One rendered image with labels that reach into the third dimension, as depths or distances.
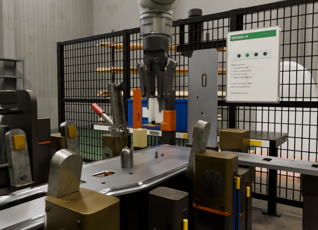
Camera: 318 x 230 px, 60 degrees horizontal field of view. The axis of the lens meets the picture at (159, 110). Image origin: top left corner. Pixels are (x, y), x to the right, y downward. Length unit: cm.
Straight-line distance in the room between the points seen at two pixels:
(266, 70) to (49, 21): 868
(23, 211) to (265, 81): 99
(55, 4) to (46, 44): 134
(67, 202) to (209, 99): 71
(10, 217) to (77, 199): 13
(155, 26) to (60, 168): 49
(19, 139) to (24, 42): 835
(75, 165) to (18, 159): 29
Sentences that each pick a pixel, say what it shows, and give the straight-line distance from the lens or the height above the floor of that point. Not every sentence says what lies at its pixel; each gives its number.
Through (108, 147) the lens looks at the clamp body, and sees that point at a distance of 88.
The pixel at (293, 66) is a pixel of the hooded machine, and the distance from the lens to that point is 389.
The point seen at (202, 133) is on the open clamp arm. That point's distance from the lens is 63.
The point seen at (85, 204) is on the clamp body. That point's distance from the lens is 36.
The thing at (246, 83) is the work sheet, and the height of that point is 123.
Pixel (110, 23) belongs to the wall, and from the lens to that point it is 995.
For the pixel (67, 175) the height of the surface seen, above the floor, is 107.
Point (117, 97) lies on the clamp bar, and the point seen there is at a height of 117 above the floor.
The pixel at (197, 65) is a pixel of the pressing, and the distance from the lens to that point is 102.
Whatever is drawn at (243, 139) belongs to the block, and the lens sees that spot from 94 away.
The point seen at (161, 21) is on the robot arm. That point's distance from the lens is 76.
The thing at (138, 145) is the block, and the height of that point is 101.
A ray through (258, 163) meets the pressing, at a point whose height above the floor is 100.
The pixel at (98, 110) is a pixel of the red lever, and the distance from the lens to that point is 93.
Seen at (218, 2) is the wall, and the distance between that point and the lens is 772.
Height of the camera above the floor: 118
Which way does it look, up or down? 3 degrees down
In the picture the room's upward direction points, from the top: straight up
